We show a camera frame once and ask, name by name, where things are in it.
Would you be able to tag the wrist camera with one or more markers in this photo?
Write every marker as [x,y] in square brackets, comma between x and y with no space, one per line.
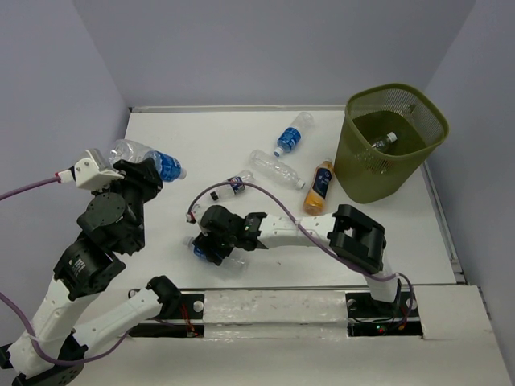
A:
[91,172]
[195,214]

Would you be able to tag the white foam strip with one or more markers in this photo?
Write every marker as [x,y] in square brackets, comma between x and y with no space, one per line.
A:
[275,314]

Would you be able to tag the pepsi bottle black cap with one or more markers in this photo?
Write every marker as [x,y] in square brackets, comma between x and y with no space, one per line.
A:
[235,186]

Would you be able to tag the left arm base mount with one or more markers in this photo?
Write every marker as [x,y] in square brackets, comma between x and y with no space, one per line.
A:
[185,322]

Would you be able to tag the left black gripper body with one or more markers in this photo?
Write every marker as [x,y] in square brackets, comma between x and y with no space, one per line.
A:
[143,191]

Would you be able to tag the clear crushed bottle white cap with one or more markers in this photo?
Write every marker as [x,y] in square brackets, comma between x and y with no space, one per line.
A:
[383,143]

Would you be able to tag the clear unlabelled bottle far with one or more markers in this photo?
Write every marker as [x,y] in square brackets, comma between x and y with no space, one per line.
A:
[275,170]

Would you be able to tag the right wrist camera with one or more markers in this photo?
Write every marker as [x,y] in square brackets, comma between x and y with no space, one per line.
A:
[195,214]

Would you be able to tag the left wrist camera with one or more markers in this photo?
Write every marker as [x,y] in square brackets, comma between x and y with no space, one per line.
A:
[91,172]

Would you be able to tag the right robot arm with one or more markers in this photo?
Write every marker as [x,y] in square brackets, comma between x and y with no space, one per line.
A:
[347,235]

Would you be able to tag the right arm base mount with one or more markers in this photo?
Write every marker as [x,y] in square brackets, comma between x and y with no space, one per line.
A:
[370,318]

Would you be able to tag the orange juice bottle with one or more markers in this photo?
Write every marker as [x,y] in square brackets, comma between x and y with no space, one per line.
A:
[315,200]

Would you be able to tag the blue label bottle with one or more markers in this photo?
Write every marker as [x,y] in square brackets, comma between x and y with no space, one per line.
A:
[293,134]
[168,167]
[233,262]

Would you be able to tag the green mesh waste bin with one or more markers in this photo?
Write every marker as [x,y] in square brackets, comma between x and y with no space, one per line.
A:
[368,175]

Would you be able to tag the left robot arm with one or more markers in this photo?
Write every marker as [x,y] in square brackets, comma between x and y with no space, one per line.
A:
[54,348]

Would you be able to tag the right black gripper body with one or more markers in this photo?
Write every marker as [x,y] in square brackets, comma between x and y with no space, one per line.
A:
[227,239]

